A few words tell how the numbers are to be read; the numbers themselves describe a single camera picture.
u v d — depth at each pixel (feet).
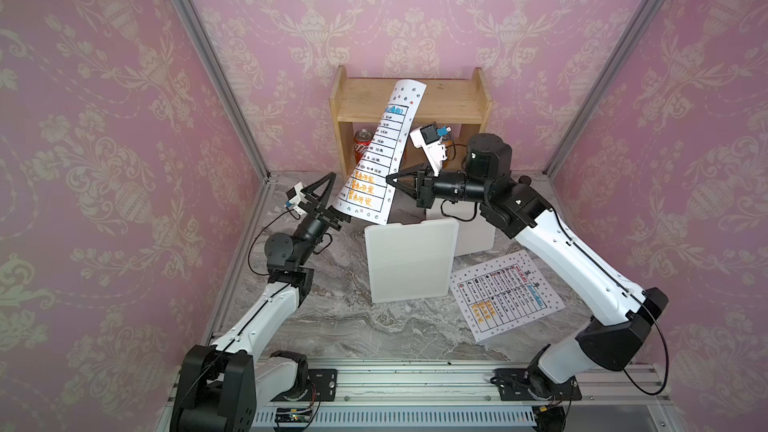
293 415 2.34
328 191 2.01
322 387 2.46
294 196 2.24
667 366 1.27
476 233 2.39
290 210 2.29
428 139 1.70
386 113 1.96
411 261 2.49
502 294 2.94
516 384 2.40
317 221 2.06
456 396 2.40
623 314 1.32
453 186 1.74
